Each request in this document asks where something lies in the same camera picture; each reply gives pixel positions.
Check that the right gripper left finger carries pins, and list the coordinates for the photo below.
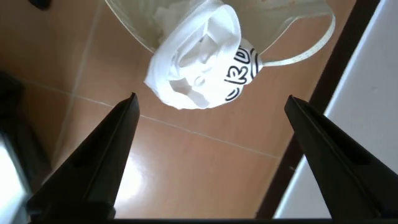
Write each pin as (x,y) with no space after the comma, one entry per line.
(62,186)

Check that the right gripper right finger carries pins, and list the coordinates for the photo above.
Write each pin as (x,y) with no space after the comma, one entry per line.
(339,174)

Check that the white laundry basket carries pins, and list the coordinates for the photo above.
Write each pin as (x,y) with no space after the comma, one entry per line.
(264,25)

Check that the white printed garment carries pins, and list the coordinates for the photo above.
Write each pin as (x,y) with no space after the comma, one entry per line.
(192,62)

